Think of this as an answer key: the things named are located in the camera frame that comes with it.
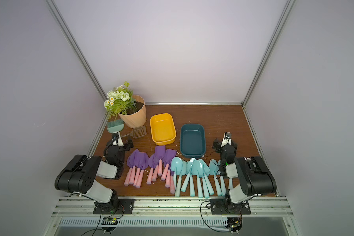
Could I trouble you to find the purple square shovel pink handle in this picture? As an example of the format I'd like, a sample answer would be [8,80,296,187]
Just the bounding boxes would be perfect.
[154,146,166,176]

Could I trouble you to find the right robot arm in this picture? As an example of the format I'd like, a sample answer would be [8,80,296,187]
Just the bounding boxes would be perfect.
[210,132,277,214]

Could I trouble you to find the beige flower pot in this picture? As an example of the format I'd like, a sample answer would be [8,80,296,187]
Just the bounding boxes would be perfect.
[119,95,147,128]

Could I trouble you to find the yellow storage box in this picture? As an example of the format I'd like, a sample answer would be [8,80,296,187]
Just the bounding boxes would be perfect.
[150,113,177,146]

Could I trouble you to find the circuit board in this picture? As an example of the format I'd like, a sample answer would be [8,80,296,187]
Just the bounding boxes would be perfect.
[226,217,243,234]
[101,217,119,234]

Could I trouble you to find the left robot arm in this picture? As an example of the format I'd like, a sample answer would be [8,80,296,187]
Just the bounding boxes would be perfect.
[55,132,134,215]

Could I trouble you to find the teal round shovel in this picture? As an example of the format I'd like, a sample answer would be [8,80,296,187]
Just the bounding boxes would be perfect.
[192,160,203,198]

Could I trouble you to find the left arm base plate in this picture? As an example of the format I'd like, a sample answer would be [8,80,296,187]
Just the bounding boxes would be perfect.
[93,198,135,215]

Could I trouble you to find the left circuit board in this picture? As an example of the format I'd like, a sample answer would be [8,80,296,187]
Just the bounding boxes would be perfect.
[101,217,119,234]

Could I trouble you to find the purple shovel far left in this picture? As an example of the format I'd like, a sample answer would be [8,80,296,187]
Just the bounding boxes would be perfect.
[124,149,140,186]

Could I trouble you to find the dark teal storage box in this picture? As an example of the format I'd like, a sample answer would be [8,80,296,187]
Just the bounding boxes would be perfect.
[180,124,206,159]

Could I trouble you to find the green small brush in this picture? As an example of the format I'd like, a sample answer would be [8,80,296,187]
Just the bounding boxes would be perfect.
[107,119,124,133]

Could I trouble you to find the purple pointed shovel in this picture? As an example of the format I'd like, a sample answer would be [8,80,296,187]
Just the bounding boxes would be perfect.
[146,154,156,185]

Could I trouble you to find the aluminium front rail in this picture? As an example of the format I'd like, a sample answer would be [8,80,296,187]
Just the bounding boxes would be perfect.
[52,196,293,217]

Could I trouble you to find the right circuit board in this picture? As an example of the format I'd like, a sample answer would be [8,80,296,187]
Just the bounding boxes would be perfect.
[226,217,243,234]

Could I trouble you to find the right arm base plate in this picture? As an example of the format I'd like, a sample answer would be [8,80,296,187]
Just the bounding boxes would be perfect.
[210,198,251,215]

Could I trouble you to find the artificial flower plant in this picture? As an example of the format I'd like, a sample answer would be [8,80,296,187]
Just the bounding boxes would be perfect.
[104,82,138,119]

